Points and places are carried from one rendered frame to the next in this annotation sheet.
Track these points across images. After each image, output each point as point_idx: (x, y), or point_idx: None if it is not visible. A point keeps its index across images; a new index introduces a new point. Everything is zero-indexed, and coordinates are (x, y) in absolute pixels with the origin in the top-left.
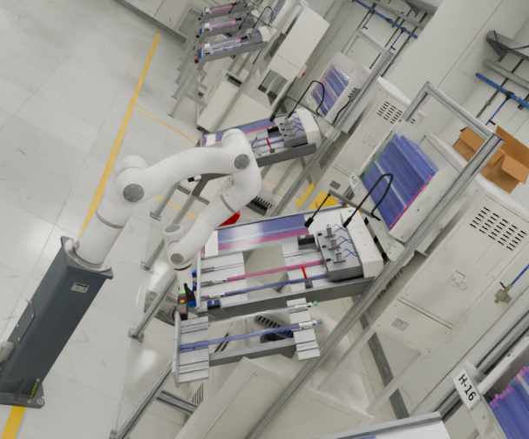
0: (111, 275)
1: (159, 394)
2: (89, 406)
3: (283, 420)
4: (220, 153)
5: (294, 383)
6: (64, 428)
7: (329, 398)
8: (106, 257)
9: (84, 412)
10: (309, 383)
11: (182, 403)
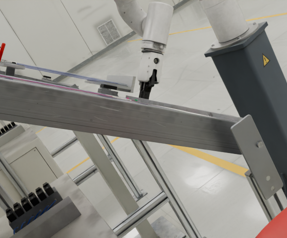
0: (205, 52)
1: (160, 191)
2: (247, 235)
3: None
4: None
5: (13, 200)
6: (237, 208)
7: None
8: (225, 44)
9: (244, 228)
10: None
11: (139, 207)
